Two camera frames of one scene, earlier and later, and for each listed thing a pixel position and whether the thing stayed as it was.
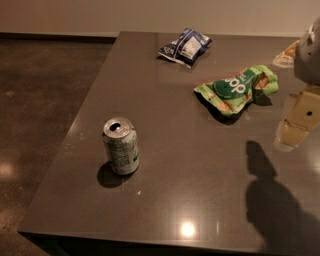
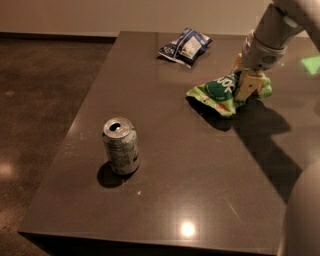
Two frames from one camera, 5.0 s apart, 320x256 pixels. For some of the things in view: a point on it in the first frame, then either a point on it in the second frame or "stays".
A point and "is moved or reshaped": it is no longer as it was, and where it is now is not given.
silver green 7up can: (120, 137) stays
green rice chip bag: (234, 94) is moved or reshaped
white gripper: (308, 58) -> (260, 56)
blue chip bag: (186, 47) stays
